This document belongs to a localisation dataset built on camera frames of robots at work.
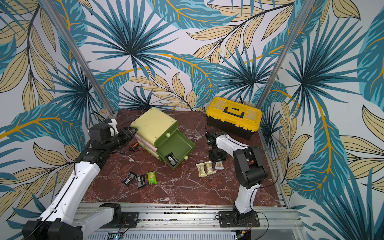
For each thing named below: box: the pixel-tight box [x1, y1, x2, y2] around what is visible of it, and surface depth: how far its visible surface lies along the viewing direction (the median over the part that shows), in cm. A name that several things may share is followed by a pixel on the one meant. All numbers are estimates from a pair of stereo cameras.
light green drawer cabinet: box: [130, 107, 193, 169], surface depth 87 cm
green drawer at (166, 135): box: [154, 121, 179, 149], surface depth 84 cm
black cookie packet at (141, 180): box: [135, 174, 146, 189], surface depth 86 cm
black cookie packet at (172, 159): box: [164, 152, 178, 167], surface depth 88 cm
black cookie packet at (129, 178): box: [122, 171, 136, 186], surface depth 87 cm
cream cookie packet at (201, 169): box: [195, 162, 208, 177], surface depth 90 cm
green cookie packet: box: [146, 171, 158, 186], surface depth 87 cm
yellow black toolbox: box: [206, 96, 263, 140], surface depth 100 cm
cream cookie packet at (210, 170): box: [204, 161, 216, 175], surface depth 91 cm
